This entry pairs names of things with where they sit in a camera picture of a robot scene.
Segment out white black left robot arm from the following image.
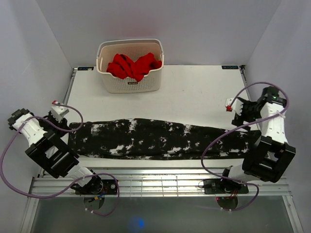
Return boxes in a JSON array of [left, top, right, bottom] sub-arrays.
[[8, 106, 104, 195]]

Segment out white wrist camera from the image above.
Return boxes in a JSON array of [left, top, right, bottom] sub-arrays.
[[51, 100, 69, 122], [225, 97, 246, 116]]

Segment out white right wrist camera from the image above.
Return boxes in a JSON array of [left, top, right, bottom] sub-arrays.
[[225, 97, 246, 116]]

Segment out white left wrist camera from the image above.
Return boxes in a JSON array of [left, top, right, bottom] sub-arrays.
[[51, 100, 69, 122]]

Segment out black white patterned trousers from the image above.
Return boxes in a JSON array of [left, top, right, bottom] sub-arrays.
[[69, 118, 262, 161]]

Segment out cream perforated plastic basket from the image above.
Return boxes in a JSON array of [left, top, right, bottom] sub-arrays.
[[96, 38, 164, 94]]

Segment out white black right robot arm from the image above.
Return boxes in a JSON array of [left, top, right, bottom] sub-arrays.
[[219, 86, 296, 193]]

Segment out purple cable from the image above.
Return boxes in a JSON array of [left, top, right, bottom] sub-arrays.
[[201, 82, 290, 211], [0, 104, 120, 217]]

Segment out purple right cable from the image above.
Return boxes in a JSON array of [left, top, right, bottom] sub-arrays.
[[201, 82, 290, 211]]

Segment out red crumpled garment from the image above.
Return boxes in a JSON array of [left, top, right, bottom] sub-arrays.
[[106, 53, 162, 82]]

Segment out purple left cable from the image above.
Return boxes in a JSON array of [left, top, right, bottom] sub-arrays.
[[0, 104, 120, 217]]

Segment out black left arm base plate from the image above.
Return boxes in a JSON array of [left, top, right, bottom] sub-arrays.
[[71, 179, 117, 195]]

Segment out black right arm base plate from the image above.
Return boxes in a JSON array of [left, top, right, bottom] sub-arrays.
[[198, 179, 249, 194]]

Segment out aluminium rail frame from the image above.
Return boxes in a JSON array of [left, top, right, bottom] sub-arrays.
[[30, 169, 291, 197]]

